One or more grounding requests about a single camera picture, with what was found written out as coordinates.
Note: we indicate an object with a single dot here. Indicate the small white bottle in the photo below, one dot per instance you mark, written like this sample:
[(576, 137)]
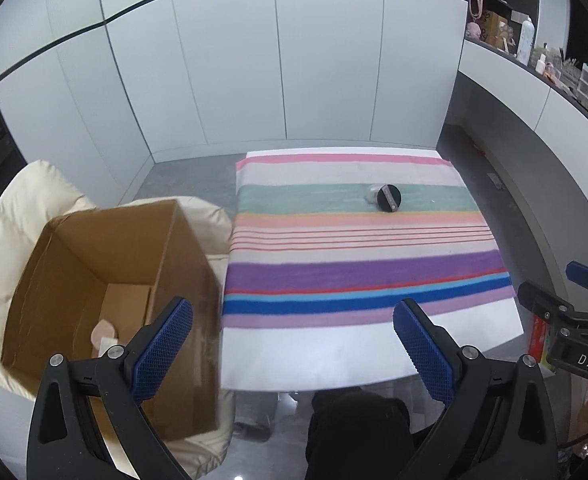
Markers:
[(540, 64)]

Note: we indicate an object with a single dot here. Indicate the small white carton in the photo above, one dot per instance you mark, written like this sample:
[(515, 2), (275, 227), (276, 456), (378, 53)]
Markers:
[(104, 351)]

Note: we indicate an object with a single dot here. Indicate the red snack packet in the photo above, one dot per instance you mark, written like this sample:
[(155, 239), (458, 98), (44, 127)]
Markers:
[(538, 340)]

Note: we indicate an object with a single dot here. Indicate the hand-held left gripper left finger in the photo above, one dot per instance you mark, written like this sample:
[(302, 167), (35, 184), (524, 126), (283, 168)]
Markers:
[(163, 347)]

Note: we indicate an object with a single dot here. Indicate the translucent pink pad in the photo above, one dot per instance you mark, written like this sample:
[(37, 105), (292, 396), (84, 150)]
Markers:
[(104, 331)]

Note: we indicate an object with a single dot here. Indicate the white low table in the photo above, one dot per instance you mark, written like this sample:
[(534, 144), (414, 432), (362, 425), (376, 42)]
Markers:
[(324, 360)]

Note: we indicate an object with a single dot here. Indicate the white side counter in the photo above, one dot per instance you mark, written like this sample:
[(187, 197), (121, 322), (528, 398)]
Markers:
[(504, 90)]

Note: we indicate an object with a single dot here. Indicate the striped colourful cloth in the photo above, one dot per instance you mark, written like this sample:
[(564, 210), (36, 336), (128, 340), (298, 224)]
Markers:
[(349, 270)]

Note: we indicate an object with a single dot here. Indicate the small brown cardboard carton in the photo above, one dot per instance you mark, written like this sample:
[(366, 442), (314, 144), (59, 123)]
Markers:
[(494, 26)]

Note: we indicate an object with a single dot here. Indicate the black lid jar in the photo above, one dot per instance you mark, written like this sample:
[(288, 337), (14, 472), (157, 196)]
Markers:
[(389, 197)]

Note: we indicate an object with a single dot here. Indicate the white spray bottle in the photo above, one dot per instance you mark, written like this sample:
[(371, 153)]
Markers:
[(525, 40)]

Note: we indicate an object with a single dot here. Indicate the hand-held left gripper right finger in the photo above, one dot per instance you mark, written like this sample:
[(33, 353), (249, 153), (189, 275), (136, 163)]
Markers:
[(424, 355)]

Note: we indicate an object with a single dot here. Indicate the dark chair caster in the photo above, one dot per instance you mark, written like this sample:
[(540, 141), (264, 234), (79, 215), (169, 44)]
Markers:
[(251, 432)]

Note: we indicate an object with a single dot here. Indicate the metal floor socket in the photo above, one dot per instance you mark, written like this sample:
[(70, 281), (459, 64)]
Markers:
[(495, 180)]

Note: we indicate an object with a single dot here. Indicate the cream padded chair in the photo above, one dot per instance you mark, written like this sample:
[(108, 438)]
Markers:
[(18, 195)]

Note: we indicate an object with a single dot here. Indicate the brown cardboard box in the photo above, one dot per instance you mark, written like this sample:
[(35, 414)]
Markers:
[(123, 240)]

